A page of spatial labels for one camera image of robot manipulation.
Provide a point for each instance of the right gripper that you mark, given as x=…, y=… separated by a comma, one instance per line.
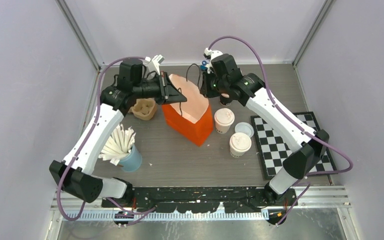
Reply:
x=205, y=89

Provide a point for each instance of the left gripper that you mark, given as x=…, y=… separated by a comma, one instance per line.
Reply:
x=169, y=93

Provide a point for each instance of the orange paper bag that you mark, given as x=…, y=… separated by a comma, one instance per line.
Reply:
x=193, y=119

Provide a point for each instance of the white plastic cup lid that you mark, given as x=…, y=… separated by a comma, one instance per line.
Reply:
x=224, y=117

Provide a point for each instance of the white paper coffee cup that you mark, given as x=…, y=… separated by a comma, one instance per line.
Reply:
x=222, y=128

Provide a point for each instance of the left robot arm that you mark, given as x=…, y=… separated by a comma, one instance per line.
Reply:
x=138, y=78

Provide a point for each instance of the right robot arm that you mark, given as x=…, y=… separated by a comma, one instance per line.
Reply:
x=300, y=138

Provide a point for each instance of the stack of white paper cups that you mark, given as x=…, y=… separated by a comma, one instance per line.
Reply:
x=225, y=100

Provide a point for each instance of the red blue toy car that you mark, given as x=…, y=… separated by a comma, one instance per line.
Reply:
x=203, y=66

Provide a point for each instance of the cardboard cup carrier tray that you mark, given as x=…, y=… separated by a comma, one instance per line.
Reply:
x=144, y=109

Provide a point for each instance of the crumpled white paper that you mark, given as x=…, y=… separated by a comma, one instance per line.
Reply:
x=119, y=145

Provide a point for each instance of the blue plastic cup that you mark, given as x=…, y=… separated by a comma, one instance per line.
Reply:
x=132, y=161

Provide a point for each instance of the black white checkerboard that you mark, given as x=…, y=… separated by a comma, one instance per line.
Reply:
x=272, y=149

